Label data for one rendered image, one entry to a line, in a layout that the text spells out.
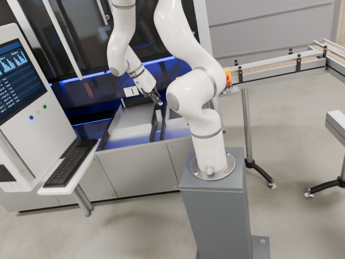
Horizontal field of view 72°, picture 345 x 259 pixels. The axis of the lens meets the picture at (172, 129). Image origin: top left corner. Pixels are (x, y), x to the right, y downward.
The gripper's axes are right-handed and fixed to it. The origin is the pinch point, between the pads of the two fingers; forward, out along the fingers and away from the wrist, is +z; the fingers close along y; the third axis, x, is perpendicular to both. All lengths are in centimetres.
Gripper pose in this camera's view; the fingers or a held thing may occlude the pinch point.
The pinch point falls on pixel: (155, 96)
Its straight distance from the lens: 127.0
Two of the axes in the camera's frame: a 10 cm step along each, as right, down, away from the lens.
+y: 3.1, -7.1, 6.3
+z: 5.2, 6.9, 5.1
